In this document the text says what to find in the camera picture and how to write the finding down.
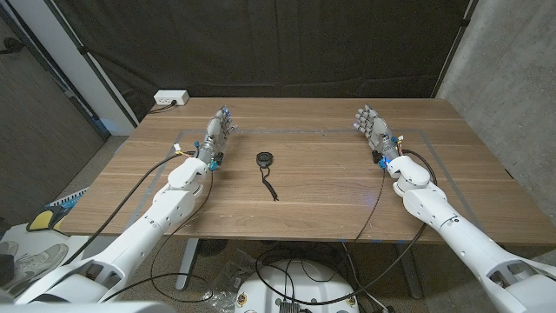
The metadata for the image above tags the clear plastic bag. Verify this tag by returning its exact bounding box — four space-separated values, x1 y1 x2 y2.
202 250 257 312

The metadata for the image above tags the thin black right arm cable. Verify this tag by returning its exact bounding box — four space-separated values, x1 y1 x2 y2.
338 169 387 262

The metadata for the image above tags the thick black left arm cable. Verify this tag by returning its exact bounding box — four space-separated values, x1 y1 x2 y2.
63 143 199 266

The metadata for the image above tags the grey tape outline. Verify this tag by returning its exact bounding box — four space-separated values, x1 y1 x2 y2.
125 128 492 244

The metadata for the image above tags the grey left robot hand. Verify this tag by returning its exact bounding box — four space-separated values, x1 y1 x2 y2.
197 105 238 171

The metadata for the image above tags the white power strip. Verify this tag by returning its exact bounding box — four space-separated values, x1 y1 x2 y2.
153 90 190 107

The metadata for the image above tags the black backdrop stand pole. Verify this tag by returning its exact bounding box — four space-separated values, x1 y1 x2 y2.
429 0 479 99
43 0 140 127

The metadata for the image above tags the black stopwatch with lanyard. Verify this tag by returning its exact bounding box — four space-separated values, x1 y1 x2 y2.
255 151 280 203

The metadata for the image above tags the grey table leg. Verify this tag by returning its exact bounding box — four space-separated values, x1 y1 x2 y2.
394 243 423 300

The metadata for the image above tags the black door handle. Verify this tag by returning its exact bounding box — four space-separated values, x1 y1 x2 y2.
0 37 26 56

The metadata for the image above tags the black backdrop curtain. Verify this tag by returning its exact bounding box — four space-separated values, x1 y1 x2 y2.
43 0 479 123

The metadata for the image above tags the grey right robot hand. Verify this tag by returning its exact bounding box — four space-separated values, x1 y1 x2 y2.
354 103 403 170

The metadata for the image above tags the blue white striped item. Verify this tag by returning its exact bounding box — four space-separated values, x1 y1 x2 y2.
45 187 90 209

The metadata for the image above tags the black round fan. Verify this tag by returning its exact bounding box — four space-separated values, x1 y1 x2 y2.
197 238 229 258

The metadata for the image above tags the grey sneaker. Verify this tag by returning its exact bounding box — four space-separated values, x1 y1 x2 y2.
0 243 70 292

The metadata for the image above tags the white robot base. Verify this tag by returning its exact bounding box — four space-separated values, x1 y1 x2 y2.
234 259 361 313

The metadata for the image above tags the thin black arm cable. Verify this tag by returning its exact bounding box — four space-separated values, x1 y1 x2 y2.
338 169 387 262
100 169 215 304

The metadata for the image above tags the white table leg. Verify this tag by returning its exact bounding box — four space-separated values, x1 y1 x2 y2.
175 237 200 291

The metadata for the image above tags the yellow and black floor item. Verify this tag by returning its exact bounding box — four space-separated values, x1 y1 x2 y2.
26 204 70 233

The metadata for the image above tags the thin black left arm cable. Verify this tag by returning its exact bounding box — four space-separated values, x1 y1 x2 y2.
100 169 215 304

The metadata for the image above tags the black power cable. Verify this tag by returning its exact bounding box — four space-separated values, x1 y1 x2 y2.
147 100 178 115

